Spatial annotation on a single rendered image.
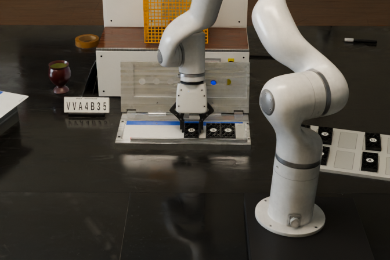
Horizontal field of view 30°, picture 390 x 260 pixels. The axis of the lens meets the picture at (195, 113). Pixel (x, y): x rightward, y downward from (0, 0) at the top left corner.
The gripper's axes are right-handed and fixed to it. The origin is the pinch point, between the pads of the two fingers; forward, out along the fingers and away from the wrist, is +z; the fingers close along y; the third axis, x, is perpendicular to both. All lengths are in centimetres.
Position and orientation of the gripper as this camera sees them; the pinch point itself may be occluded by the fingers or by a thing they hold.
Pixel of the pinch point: (191, 126)
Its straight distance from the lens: 240.5
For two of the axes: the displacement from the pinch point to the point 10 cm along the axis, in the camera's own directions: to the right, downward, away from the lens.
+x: 0.2, -2.7, 9.6
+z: -0.1, 9.6, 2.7
